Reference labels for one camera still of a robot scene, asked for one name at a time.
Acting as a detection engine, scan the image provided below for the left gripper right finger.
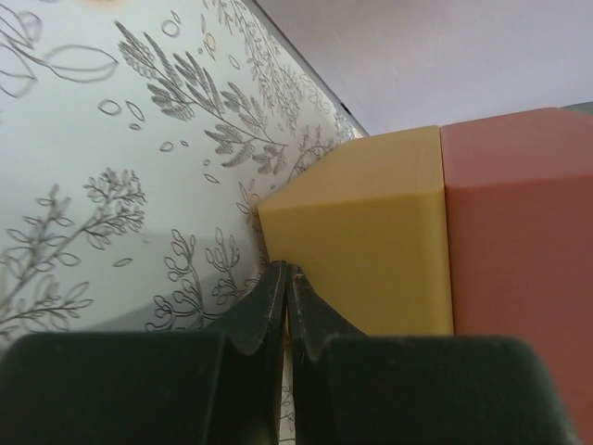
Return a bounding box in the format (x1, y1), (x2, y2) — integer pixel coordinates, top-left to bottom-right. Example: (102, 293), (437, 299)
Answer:
(286, 265), (580, 444)

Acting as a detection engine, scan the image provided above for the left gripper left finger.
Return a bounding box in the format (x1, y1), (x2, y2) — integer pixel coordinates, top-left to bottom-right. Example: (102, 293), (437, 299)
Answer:
(1, 261), (287, 444)

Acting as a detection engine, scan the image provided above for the yellow bottom drawer box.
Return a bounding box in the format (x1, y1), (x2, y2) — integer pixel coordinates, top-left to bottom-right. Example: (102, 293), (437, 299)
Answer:
(258, 125), (453, 335)

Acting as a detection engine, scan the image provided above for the pink drawer box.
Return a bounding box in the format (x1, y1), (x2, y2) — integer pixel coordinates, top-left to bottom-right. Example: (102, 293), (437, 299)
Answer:
(437, 107), (593, 344)

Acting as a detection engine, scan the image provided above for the floral patterned table mat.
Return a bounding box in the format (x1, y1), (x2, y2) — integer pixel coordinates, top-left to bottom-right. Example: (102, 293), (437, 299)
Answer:
(1, 1), (361, 444)

